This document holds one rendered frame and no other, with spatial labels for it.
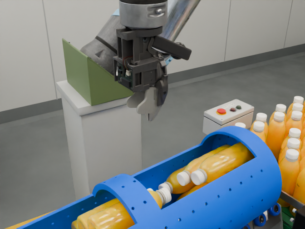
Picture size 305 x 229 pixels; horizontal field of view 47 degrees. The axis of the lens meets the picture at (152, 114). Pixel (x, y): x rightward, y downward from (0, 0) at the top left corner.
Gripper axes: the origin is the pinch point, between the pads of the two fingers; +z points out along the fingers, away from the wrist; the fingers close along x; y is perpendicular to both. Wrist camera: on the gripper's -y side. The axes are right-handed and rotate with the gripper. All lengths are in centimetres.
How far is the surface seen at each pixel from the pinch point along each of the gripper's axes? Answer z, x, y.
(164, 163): 27.4, -12.9, -14.4
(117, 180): 18.1, -4.9, 7.0
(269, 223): 48, 11, -39
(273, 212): 44, 11, -40
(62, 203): 141, -137, -23
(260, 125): 29, -11, -59
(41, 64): 85, -274, -69
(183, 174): 26.6, -4.8, -14.8
